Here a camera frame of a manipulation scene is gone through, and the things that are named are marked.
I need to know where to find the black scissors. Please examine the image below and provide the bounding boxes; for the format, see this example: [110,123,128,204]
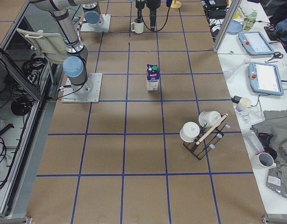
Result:
[265,51,284,63]

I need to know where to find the cream paper cup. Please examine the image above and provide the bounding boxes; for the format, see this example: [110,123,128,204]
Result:
[236,98,251,112]

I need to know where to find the grey cloth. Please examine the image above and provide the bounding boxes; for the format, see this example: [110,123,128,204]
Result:
[251,110,287,199]

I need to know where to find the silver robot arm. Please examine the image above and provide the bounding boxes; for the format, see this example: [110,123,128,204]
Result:
[30,0,102,94]
[79,0,146,33]

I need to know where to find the white cup on rack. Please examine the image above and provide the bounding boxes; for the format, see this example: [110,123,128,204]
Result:
[199,111,221,127]
[179,122,200,143]

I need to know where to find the white mug red rim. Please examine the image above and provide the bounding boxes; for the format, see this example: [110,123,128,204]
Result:
[250,152,276,169]

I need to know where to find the black power adapter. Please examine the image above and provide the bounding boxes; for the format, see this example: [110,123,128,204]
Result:
[231,96,242,104]

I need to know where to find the white ribbed mug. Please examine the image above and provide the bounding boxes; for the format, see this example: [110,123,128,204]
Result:
[130,19,144,34]

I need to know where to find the green glass jar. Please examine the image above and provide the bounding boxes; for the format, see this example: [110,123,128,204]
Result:
[243,11,258,31]

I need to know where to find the aluminium frame post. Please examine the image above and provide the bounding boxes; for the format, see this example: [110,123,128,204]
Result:
[213,0,241,53]

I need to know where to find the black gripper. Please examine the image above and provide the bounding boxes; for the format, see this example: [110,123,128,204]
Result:
[136,0,144,23]
[146,0,161,31]

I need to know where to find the black wire cup rack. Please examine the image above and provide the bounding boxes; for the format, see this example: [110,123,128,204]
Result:
[183,113,230,160]

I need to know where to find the near teach pendant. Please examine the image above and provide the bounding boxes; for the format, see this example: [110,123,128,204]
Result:
[248,62,284,96]

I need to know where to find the blue white milk carton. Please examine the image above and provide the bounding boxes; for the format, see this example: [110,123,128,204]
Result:
[146,64,160,91]

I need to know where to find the far teach pendant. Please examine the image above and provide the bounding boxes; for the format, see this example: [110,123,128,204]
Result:
[238,31,275,56]

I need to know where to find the blue plate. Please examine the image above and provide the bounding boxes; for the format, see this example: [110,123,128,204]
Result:
[227,20,243,35]

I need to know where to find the black camera cable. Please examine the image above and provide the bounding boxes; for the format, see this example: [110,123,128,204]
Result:
[143,0,173,33]

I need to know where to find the teach pendant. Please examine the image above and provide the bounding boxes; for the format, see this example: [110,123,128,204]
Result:
[238,31,275,56]
[248,62,284,96]

